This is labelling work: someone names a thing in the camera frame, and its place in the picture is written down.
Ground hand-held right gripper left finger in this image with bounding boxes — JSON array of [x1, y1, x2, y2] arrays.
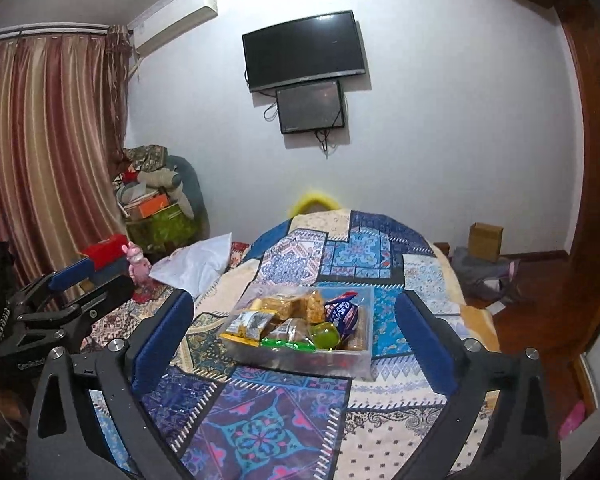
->
[[25, 287, 196, 480]]

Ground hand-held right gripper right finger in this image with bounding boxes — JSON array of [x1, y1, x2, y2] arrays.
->
[[395, 287, 563, 480]]

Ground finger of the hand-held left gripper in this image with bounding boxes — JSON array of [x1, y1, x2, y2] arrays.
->
[[10, 257, 108, 311], [55, 274, 137, 341]]

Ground orange cracker packet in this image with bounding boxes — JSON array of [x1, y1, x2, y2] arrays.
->
[[247, 296, 301, 320]]

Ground green-topped clear snack bag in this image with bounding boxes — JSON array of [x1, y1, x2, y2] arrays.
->
[[260, 317, 317, 352]]

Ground clear plastic container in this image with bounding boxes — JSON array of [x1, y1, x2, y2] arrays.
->
[[219, 282, 376, 380]]

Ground red box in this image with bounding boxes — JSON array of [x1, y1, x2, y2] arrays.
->
[[77, 234, 131, 266]]

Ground pink plush toy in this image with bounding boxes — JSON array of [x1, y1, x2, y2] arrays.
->
[[126, 241, 153, 283]]

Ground dark patterned clothing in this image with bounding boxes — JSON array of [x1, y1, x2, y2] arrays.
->
[[0, 385, 36, 480]]

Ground white pillow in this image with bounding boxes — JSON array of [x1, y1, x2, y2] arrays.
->
[[150, 232, 233, 297]]

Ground grey cloth bag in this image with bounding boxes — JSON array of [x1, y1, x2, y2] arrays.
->
[[450, 246, 523, 306]]

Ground grey yellow snack packet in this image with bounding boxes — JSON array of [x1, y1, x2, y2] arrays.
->
[[222, 310, 276, 346]]

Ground blue snack packet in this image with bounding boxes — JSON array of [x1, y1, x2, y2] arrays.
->
[[322, 291, 361, 338]]

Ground orange box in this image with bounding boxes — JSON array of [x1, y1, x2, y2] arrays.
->
[[130, 195, 172, 220]]

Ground green jelly cup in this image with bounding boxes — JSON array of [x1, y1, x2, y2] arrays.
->
[[307, 322, 342, 352]]

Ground cardboard box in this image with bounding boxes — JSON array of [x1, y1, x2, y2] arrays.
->
[[469, 222, 504, 262]]

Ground striped brown curtain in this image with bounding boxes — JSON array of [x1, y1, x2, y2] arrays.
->
[[0, 25, 131, 291]]

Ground grey plush toy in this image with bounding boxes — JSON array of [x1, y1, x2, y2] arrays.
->
[[140, 170, 196, 218]]

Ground camouflage cloth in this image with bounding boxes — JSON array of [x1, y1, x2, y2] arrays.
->
[[122, 144, 170, 173]]

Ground pink object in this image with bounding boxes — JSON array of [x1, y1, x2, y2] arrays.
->
[[557, 400, 586, 441]]

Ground yellow plush item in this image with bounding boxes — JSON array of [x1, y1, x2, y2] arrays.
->
[[289, 191, 338, 218]]

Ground small black monitor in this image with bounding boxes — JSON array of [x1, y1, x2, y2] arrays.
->
[[275, 80, 345, 135]]

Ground white air conditioner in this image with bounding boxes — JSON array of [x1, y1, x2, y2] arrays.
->
[[132, 0, 218, 56]]

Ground black monitor cable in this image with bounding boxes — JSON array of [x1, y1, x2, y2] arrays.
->
[[315, 127, 334, 159]]

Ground wooden door frame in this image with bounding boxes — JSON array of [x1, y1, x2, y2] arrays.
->
[[480, 0, 600, 411]]

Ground white curtain rail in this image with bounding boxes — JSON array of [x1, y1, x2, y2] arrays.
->
[[0, 22, 131, 43]]

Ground black wall television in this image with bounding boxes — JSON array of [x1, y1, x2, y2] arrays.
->
[[242, 10, 368, 93]]

